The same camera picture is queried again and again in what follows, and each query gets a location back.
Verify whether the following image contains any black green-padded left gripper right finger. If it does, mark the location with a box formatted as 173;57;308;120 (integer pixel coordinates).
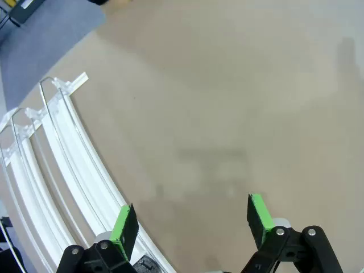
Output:
240;193;344;273

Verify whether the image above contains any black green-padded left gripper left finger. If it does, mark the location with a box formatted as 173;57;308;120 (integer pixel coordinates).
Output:
56;202;140;273

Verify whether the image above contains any black equipment case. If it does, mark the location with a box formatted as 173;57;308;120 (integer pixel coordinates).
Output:
8;0;46;25

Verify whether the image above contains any white wire can dispenser rack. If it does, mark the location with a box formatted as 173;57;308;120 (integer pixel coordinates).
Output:
0;72;183;273

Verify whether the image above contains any thin white cable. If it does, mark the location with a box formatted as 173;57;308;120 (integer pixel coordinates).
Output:
0;218;26;273

